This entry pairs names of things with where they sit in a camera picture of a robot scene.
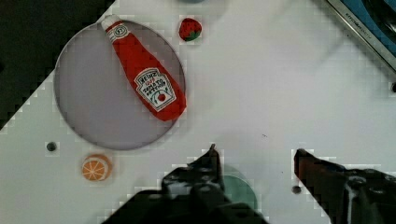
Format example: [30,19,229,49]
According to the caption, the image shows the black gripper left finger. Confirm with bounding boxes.
[161,144,225,199]

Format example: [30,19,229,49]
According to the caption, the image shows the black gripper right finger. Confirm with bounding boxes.
[294,148,396,224]

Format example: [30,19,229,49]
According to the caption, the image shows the silver toaster oven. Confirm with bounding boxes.
[324,0,396,71]

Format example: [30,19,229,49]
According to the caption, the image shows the green mug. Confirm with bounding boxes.
[223,175,258,209]

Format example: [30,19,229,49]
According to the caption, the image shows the red plush ketchup bottle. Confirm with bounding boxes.
[101,15,187,121]

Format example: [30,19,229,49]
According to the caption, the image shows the orange slice toy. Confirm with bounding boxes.
[81,154,112,181]

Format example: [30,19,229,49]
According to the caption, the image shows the grey round plate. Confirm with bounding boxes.
[53,23,177,150]

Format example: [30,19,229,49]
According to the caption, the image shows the red toy strawberry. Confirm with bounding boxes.
[178,18,203,42]

